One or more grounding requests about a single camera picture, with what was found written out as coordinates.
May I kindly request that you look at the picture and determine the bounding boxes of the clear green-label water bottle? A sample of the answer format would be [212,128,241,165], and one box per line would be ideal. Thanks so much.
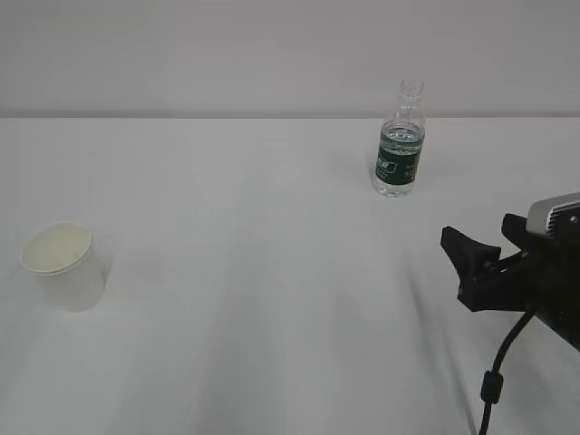
[373,80,426,198]

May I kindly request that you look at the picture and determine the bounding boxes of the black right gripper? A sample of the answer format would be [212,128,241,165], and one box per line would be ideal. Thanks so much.
[440,213,579,349]

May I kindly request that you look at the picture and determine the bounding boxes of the white paper cup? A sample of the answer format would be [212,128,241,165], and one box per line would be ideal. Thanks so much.
[20,221,105,313]

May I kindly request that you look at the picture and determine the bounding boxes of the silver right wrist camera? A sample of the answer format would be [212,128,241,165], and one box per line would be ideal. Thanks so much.
[526,192,579,238]

